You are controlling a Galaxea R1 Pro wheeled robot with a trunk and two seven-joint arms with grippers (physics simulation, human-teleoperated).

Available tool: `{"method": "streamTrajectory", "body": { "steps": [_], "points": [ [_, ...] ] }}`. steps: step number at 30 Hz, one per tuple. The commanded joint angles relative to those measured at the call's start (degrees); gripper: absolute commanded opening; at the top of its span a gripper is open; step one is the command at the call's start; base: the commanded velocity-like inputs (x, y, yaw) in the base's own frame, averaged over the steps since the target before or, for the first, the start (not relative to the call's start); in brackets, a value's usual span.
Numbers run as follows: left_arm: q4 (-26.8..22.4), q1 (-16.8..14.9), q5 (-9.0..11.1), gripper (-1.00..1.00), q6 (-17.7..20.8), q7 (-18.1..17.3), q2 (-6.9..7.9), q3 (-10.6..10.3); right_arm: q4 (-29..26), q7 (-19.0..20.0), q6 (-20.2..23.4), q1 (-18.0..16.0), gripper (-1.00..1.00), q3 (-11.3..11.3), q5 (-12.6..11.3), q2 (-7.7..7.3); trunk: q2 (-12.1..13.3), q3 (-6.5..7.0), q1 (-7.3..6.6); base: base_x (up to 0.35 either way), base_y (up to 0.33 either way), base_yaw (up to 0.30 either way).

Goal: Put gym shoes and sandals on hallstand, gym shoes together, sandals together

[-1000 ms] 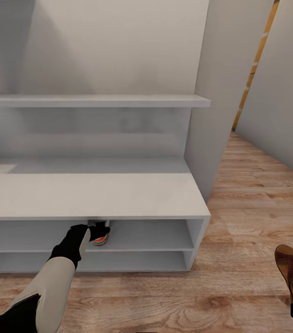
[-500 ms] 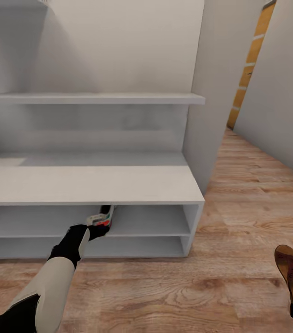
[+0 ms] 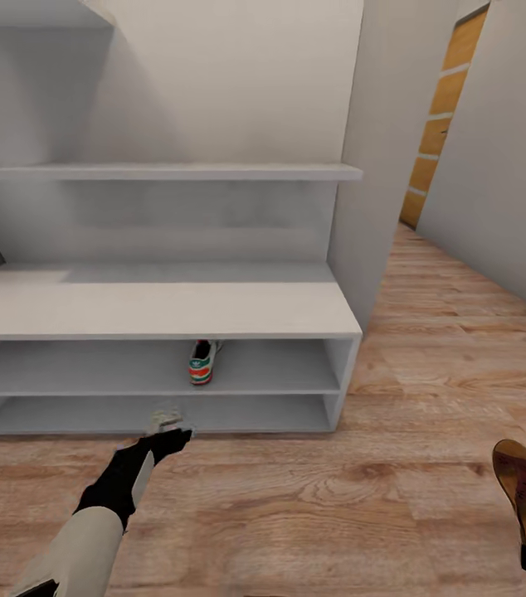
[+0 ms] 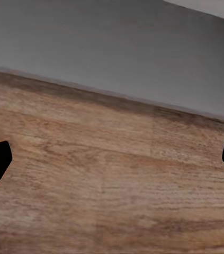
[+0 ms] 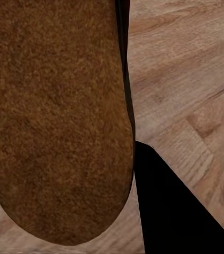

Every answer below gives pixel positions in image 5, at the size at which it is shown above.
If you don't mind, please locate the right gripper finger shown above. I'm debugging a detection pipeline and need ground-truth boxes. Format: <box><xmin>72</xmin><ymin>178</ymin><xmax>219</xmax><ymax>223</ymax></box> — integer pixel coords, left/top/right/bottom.
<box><xmin>134</xmin><ymin>141</ymin><xmax>224</xmax><ymax>254</ymax></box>

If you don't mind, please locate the sandal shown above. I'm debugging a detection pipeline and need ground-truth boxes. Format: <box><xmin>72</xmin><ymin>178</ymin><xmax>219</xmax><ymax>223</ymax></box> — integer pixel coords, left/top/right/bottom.
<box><xmin>0</xmin><ymin>0</ymin><xmax>136</xmax><ymax>246</ymax></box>

